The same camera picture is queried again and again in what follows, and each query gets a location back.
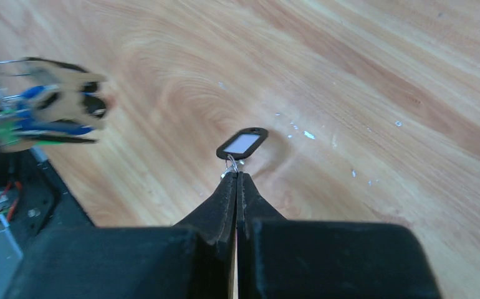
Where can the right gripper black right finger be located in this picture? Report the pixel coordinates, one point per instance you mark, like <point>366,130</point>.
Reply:
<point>281,258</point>

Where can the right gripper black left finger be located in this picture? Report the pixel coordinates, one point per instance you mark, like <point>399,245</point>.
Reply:
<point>192,259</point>

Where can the key with black tag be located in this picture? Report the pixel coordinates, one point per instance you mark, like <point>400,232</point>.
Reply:
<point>236,149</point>

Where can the keyring with key bunch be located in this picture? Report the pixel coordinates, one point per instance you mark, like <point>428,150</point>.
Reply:
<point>61,106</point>

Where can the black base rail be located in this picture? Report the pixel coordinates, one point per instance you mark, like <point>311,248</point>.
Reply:
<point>34,198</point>

